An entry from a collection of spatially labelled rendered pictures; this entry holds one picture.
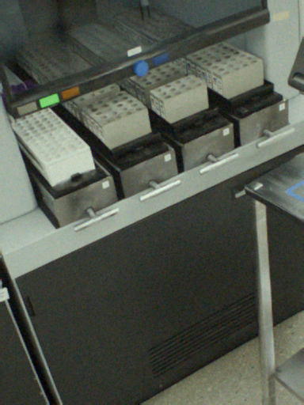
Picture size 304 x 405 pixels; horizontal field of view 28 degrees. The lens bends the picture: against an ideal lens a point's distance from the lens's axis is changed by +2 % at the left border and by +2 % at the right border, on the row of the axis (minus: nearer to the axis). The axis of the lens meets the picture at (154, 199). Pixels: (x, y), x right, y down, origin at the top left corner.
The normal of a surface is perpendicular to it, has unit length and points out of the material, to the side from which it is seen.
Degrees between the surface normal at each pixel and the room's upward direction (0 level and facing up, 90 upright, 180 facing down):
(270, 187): 0
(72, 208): 90
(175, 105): 90
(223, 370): 0
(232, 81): 90
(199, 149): 90
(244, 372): 0
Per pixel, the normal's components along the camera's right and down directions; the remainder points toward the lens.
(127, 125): 0.50, 0.46
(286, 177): -0.14, -0.79
